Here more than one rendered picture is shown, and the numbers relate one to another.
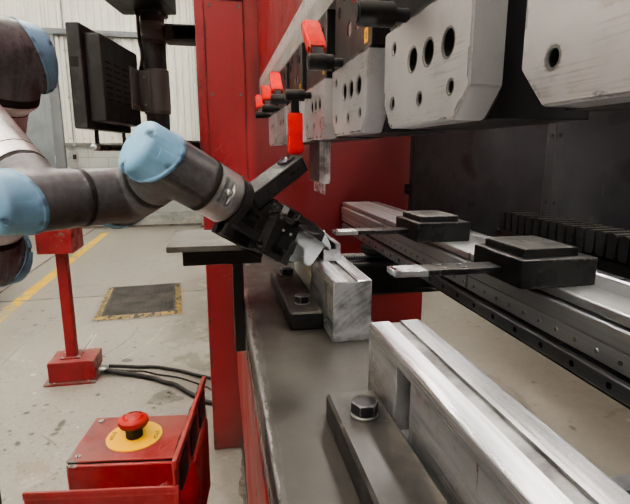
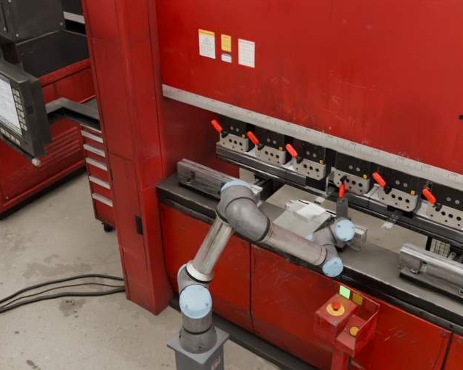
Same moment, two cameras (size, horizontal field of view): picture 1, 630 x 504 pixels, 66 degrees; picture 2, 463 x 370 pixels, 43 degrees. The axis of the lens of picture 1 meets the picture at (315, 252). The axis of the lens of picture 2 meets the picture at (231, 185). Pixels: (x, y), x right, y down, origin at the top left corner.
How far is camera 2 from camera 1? 2.23 m
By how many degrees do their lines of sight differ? 44
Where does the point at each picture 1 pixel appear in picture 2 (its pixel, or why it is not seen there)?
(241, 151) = (156, 133)
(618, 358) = (438, 230)
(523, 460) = not seen: outside the picture
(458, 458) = (449, 274)
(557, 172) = not seen: hidden behind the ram
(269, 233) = not seen: hidden behind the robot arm
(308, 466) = (413, 288)
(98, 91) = (44, 123)
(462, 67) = not seen: outside the picture
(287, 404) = (386, 278)
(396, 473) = (435, 281)
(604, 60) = not seen: outside the picture
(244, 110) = (156, 107)
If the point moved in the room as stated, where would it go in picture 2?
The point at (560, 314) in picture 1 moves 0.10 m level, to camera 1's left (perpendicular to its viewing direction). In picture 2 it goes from (418, 220) to (406, 230)
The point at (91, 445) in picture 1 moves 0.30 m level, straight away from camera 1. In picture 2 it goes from (331, 318) to (261, 300)
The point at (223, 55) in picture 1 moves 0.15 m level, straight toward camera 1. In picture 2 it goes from (142, 77) to (167, 84)
